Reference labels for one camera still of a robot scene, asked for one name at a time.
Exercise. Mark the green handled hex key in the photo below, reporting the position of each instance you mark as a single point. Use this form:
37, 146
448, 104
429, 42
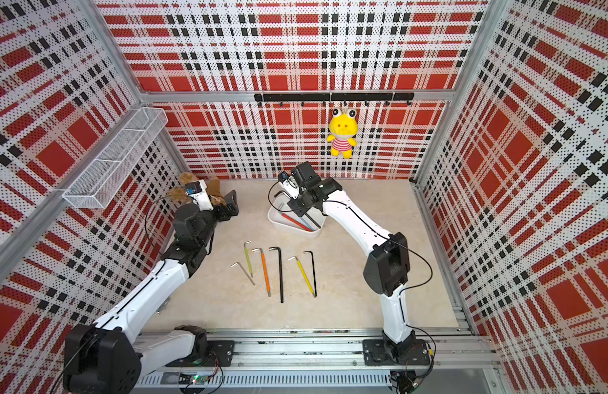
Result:
248, 259

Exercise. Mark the black hook rail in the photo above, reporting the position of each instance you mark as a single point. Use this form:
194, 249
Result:
333, 97

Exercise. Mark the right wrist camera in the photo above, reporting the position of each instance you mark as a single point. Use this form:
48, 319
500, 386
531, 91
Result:
289, 184

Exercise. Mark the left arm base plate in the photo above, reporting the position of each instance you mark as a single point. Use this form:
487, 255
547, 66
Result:
211, 352

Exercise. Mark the yellow handled hex key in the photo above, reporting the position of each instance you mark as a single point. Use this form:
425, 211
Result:
303, 273

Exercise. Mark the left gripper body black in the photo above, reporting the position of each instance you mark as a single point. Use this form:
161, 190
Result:
219, 213

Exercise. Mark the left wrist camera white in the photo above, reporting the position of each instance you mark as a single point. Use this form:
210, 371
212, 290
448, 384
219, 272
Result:
197, 192

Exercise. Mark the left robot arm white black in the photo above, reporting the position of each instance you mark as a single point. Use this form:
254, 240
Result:
101, 357

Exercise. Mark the yellow frog plush toy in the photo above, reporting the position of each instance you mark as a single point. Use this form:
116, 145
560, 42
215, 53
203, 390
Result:
343, 129

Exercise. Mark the blue handled hex key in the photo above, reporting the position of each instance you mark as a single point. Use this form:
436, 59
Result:
305, 225

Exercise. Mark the silver hex key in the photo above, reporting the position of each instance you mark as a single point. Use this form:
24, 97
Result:
244, 272

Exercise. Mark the long black hex key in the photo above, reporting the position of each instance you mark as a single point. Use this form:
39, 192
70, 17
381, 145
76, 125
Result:
280, 260

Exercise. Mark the thin black hex key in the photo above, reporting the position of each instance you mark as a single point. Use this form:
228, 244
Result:
312, 260

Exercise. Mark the aluminium front rail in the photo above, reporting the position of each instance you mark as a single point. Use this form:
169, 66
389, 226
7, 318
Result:
334, 358

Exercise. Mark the orange handled hex key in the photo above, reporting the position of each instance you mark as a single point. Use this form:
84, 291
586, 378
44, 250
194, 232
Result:
265, 269

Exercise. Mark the white wire mesh shelf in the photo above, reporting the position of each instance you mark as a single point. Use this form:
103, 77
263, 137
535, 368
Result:
98, 184

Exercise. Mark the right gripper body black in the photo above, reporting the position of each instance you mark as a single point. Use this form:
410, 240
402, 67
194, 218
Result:
302, 204

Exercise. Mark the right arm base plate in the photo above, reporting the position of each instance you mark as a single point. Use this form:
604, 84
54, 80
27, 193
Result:
380, 352

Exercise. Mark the white plastic storage box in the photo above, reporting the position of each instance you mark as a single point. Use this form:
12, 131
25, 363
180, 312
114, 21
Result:
281, 223

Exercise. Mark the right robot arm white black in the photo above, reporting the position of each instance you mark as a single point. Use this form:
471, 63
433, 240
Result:
387, 255

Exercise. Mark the red handled hex key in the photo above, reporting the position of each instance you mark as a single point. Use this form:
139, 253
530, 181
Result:
292, 220

